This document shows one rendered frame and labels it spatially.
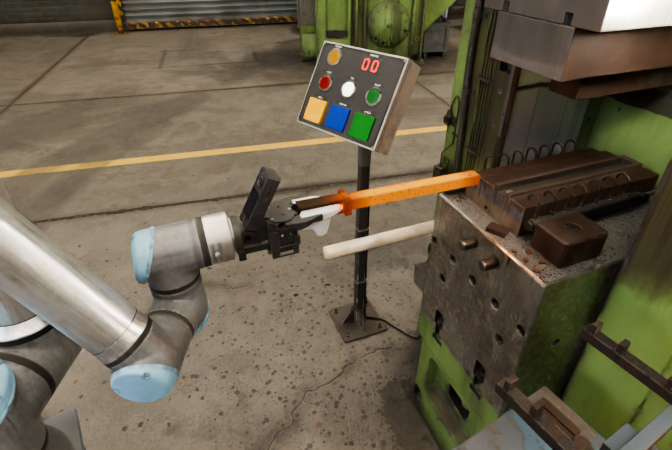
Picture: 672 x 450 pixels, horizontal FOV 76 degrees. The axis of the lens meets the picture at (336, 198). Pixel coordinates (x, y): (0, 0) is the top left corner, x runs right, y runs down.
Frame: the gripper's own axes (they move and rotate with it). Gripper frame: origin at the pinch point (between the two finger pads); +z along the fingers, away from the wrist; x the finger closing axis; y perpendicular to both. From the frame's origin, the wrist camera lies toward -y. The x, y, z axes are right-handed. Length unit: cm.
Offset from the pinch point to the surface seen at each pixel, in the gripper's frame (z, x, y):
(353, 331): 27, -51, 106
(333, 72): 24, -64, -5
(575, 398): 55, 27, 57
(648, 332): 55, 33, 25
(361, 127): 25, -43, 6
